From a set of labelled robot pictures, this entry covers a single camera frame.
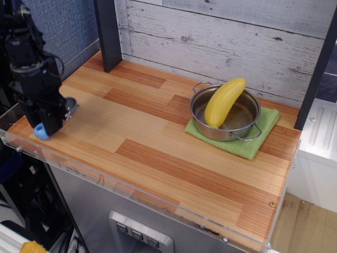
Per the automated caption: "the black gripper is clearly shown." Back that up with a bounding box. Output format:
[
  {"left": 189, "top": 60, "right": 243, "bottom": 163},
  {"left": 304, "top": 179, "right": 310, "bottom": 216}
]
[{"left": 10, "top": 57, "right": 66, "bottom": 136}]

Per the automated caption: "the blue handled grey spoon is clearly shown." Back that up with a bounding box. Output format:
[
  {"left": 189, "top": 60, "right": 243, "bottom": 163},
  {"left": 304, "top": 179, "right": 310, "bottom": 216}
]
[{"left": 34, "top": 97, "right": 77, "bottom": 140}]

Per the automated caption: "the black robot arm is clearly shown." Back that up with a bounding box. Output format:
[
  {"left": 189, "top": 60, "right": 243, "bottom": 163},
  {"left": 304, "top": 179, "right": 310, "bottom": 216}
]
[{"left": 1, "top": 1, "right": 75, "bottom": 140}]

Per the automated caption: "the stainless cabinet front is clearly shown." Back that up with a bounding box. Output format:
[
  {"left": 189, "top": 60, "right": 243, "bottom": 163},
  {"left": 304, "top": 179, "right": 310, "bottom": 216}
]
[{"left": 49, "top": 166, "right": 244, "bottom": 252}]

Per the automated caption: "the silver button control panel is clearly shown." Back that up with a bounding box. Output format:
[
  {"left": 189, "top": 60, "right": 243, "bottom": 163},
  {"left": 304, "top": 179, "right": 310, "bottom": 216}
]
[{"left": 108, "top": 210, "right": 174, "bottom": 252}]

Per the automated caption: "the yellow plastic banana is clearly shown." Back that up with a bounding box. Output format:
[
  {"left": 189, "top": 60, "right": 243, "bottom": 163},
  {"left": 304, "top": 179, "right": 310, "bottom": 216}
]
[{"left": 204, "top": 77, "right": 246, "bottom": 129}]

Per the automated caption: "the small steel pot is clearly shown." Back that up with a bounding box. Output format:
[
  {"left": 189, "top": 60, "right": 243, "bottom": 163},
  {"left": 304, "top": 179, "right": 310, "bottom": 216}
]
[{"left": 190, "top": 82, "right": 263, "bottom": 142}]

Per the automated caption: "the green cloth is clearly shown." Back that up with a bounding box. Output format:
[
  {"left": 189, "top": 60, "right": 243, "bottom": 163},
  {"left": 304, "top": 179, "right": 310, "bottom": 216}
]
[{"left": 184, "top": 106, "right": 280, "bottom": 160}]

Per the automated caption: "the black sleeved cable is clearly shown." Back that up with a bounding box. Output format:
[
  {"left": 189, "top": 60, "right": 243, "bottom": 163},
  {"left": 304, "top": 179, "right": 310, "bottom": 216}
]
[{"left": 43, "top": 51, "right": 65, "bottom": 80}]

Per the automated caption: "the dark grey left post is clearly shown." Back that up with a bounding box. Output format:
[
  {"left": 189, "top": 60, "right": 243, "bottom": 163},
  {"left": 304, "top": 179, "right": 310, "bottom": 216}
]
[{"left": 94, "top": 0, "right": 122, "bottom": 73}]

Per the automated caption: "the dark grey post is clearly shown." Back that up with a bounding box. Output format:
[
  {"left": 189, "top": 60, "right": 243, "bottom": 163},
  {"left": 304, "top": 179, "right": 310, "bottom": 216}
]
[
  {"left": 294, "top": 8, "right": 336, "bottom": 130},
  {"left": 94, "top": 0, "right": 122, "bottom": 73}
]

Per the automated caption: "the dark grey right post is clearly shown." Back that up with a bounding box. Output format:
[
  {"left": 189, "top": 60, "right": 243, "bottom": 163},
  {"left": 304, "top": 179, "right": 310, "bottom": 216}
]
[{"left": 294, "top": 8, "right": 336, "bottom": 130}]

